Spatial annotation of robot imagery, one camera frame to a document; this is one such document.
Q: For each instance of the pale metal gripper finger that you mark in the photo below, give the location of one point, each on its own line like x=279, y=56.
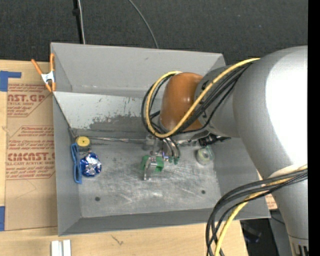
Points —
x=148, y=170

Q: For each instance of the green block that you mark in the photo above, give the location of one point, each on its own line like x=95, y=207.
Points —
x=160, y=166

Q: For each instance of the grey metal bin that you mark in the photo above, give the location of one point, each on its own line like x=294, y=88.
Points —
x=140, y=195

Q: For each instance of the clear tape roll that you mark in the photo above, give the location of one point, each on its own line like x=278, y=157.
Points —
x=205, y=155

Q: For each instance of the blue and silver foil ball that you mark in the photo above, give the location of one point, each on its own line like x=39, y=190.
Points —
x=90, y=165

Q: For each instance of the yellow round disc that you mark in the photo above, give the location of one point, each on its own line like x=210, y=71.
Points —
x=82, y=141

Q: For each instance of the brown cardboard board red print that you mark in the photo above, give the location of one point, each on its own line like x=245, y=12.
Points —
x=27, y=150

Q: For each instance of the black cylinder on white bracket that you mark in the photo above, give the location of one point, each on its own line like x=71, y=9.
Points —
x=210, y=141

